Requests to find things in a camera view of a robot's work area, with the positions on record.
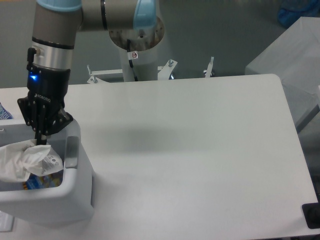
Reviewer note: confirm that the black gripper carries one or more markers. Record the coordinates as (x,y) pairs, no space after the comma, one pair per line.
(46,86)

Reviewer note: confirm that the white plastic wrapper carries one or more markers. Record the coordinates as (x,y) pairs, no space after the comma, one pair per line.
(20,160)

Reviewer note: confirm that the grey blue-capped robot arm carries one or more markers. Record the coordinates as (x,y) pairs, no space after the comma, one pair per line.
(49,59)

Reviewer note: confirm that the white plastic trash can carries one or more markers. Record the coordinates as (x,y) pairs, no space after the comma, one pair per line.
(70,201)

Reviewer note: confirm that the blue patterned packet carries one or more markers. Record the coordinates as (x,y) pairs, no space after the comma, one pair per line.
(4,114)

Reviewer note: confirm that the blue yellow snack bag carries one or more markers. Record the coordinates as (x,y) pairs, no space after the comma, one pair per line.
(35,182)

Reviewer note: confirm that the white paper under bin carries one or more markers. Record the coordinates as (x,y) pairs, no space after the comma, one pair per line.
(6,222)

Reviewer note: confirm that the grey covered box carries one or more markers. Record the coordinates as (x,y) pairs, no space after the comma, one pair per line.
(295,58)

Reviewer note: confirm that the blue plastic bag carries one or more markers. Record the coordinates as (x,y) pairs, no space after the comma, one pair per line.
(291,10)

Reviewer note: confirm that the black device at edge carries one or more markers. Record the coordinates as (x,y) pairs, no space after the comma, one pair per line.
(311,213)

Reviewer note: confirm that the white table clamp bracket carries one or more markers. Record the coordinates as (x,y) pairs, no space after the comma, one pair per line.
(104,76)

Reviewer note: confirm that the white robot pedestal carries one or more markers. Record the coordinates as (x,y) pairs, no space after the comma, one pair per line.
(138,51)

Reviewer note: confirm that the white middle clamp bracket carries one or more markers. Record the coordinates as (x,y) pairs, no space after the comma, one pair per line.
(166,72)

